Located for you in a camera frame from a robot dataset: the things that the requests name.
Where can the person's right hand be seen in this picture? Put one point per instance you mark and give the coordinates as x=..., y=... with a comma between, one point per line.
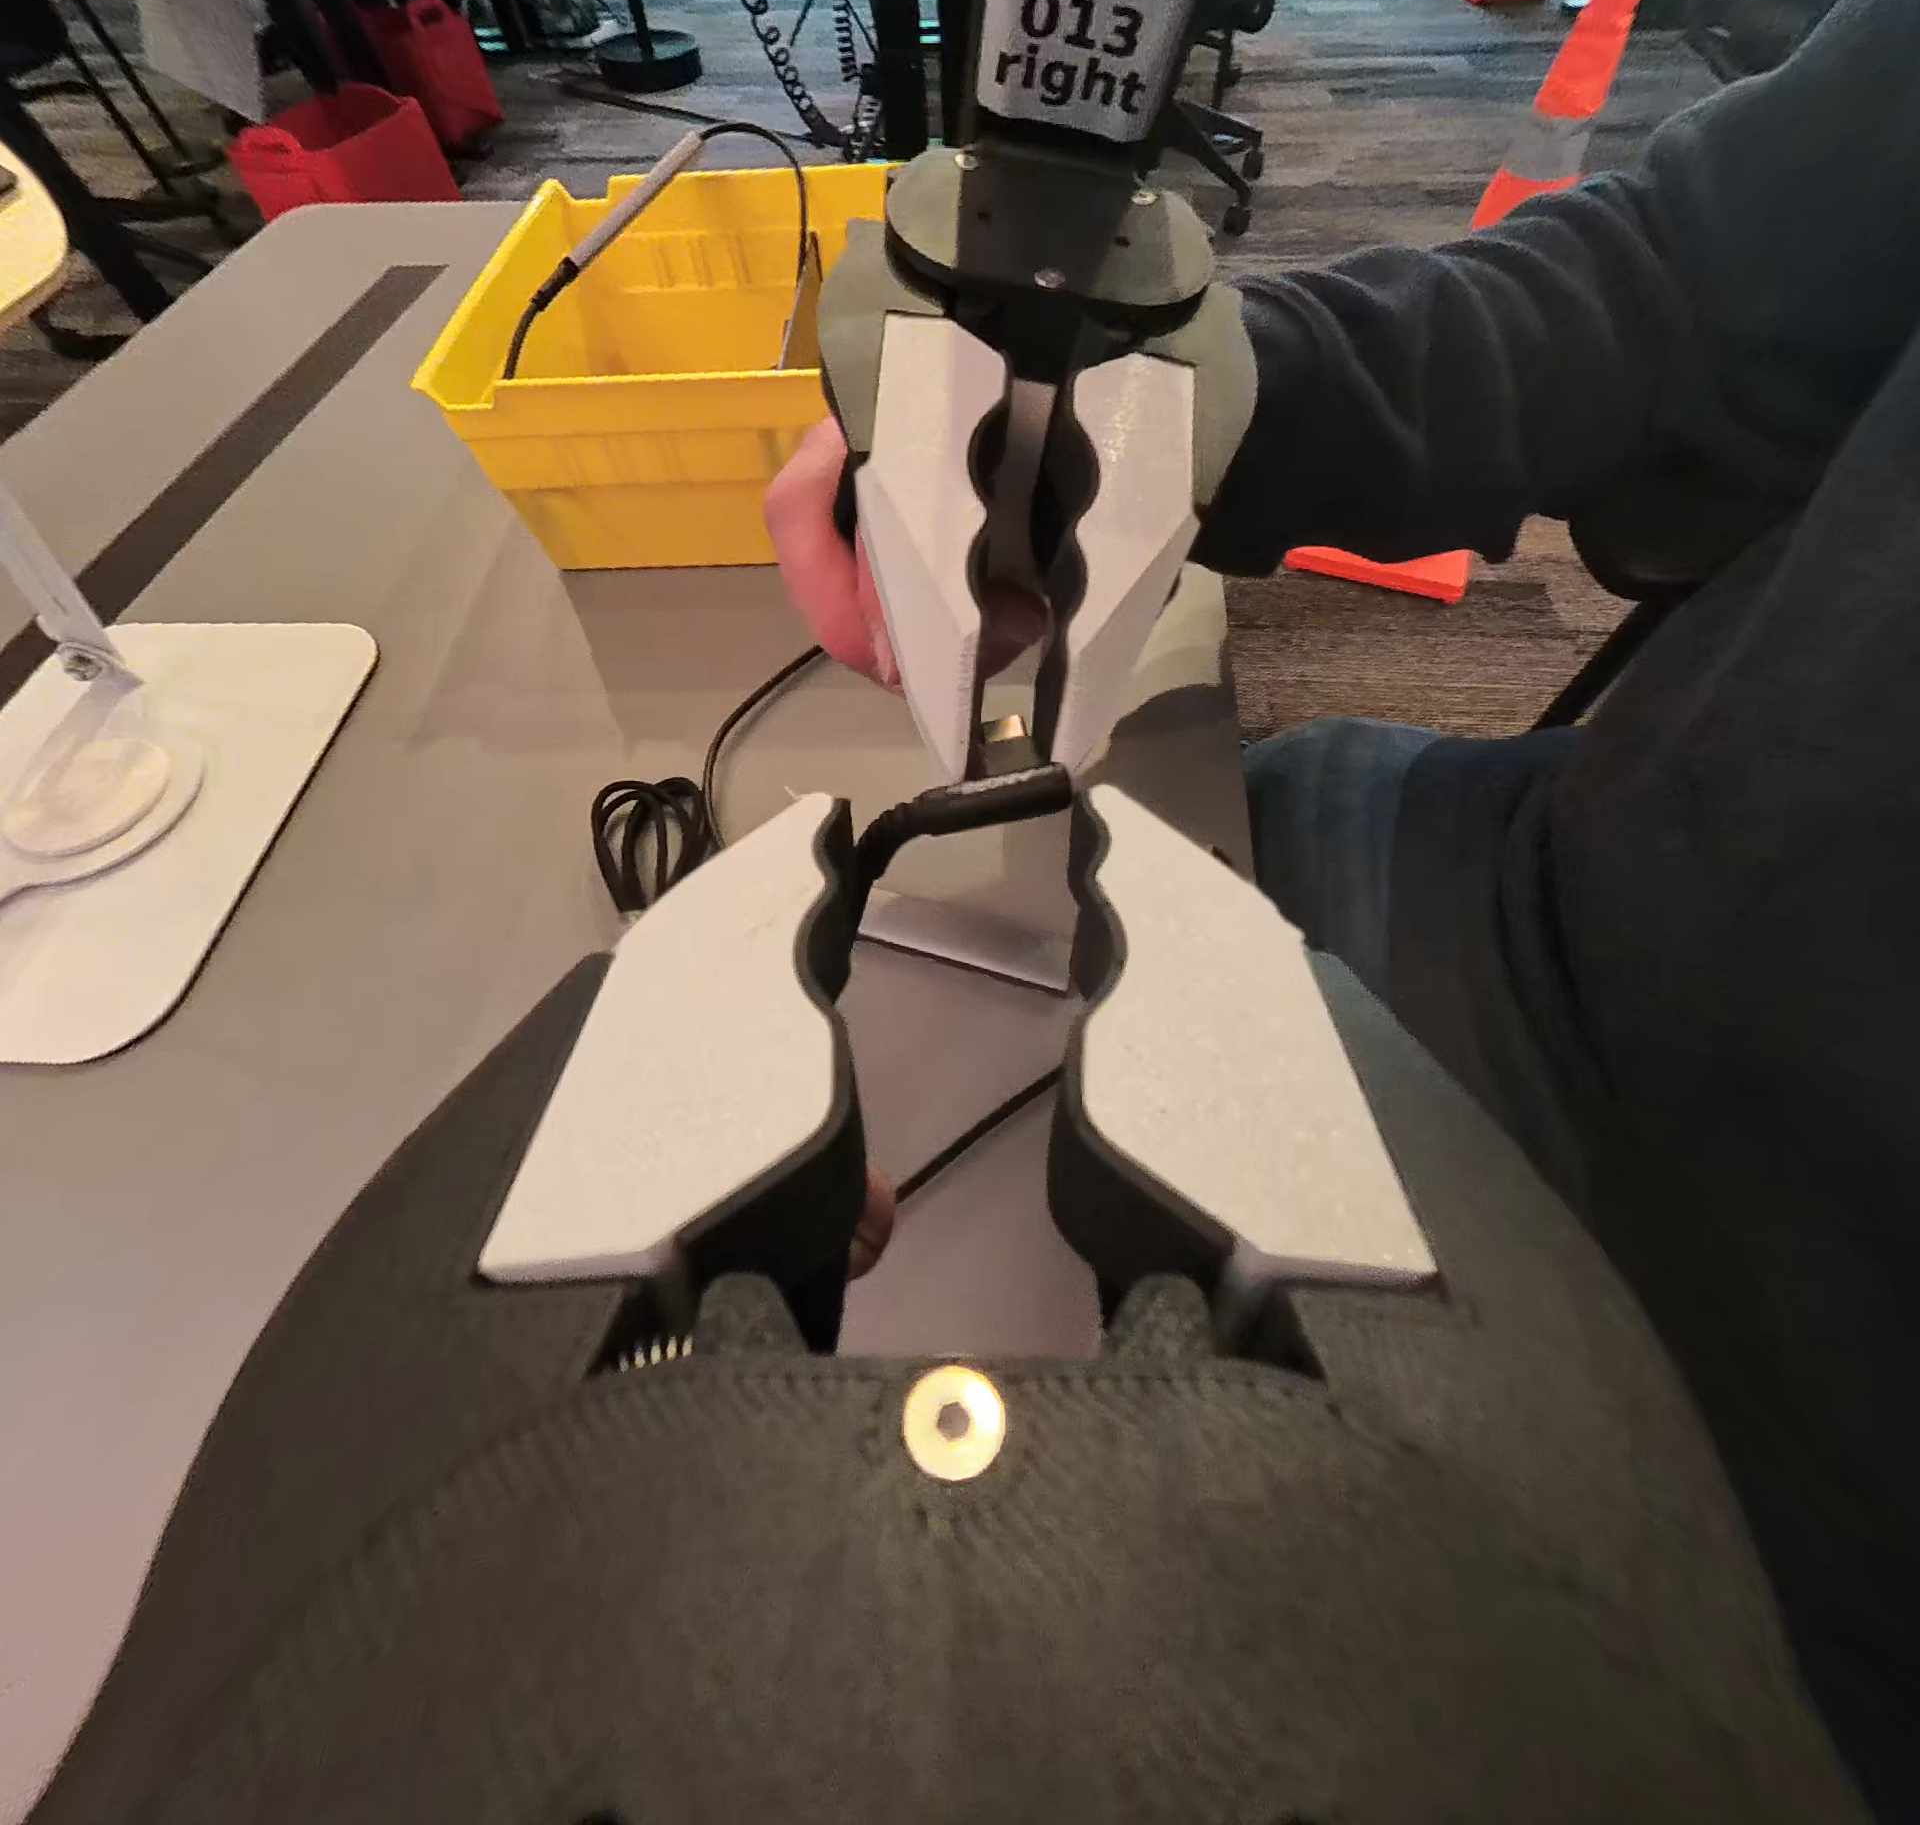
x=825, y=551

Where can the person's right forearm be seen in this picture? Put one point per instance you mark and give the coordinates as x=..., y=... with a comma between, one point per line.
x=1501, y=355

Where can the red floor container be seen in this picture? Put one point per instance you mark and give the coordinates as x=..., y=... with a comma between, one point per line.
x=444, y=70
x=346, y=160

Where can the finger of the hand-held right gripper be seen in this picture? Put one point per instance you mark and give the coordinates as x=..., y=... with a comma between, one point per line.
x=1133, y=506
x=923, y=506

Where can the grey usb hub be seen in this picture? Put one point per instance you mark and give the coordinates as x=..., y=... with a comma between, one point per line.
x=630, y=205
x=991, y=950

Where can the black office chair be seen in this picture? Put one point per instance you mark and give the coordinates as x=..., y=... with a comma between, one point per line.
x=1231, y=56

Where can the person's blue jeans leg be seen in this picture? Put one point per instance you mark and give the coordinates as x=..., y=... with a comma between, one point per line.
x=1395, y=866

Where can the orange traffic cone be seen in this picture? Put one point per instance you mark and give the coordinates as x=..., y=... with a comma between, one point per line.
x=1567, y=115
x=1387, y=572

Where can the yellow plastic bin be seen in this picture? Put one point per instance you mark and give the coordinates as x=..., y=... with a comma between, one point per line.
x=600, y=461

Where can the white stand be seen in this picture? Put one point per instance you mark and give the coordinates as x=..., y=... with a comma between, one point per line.
x=180, y=806

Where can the person's left hand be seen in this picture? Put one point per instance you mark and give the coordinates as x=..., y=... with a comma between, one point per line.
x=875, y=1231

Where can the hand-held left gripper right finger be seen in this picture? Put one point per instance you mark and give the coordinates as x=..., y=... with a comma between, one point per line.
x=1260, y=1105

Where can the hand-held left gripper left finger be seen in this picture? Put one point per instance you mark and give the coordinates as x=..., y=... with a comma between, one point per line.
x=661, y=1105

